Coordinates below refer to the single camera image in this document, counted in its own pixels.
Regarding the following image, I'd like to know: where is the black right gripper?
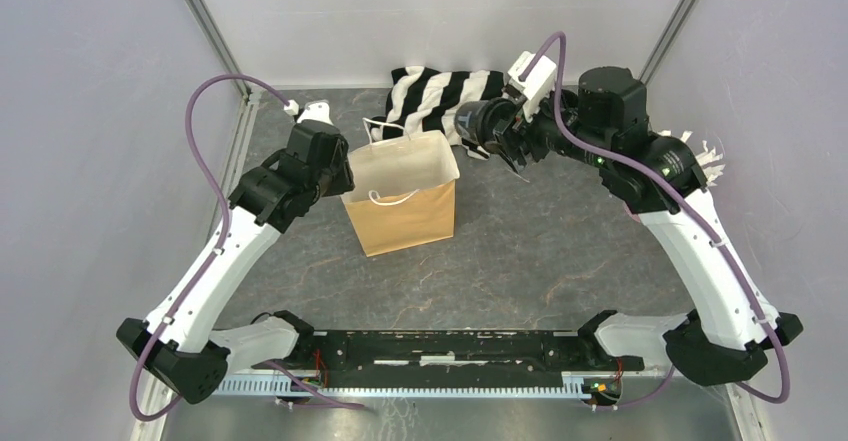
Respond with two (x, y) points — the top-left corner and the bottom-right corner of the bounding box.
(486, 82), (613, 173)

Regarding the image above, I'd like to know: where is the black paper coffee cup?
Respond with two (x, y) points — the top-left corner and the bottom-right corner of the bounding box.
(454, 98), (508, 146)

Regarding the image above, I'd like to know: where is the brown paper bag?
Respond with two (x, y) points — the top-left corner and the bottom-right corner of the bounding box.
(340, 118), (460, 257)

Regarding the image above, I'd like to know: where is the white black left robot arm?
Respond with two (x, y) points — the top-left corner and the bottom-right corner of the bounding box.
(116, 119), (354, 404)

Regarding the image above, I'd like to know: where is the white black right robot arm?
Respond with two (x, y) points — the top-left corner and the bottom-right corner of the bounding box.
(474, 60), (803, 387)

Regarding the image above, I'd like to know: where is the black white striped towel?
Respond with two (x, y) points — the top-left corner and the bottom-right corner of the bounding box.
(363, 66), (505, 160)

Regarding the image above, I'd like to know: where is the white wrapped straws bundle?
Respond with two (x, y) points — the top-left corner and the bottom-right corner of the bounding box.
(658, 130), (726, 188)

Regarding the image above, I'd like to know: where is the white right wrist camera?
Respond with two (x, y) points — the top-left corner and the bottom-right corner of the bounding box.
(504, 51), (557, 123)

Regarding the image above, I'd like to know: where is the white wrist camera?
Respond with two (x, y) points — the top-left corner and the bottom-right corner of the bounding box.
(504, 51), (557, 123)
(284, 100), (333, 125)

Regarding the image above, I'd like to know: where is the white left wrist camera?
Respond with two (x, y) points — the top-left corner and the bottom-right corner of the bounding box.
(284, 100), (333, 125)

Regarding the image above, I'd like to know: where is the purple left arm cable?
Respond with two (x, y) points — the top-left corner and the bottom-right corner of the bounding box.
(129, 74), (369, 424)

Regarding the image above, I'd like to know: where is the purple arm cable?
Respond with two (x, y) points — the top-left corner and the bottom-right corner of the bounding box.
(129, 74), (369, 424)
(518, 31), (792, 411)

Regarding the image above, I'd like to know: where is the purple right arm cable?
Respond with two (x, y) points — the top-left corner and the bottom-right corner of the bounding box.
(518, 31), (792, 411)

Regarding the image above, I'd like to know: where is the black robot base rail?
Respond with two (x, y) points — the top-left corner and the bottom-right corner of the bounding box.
(259, 311), (645, 400)

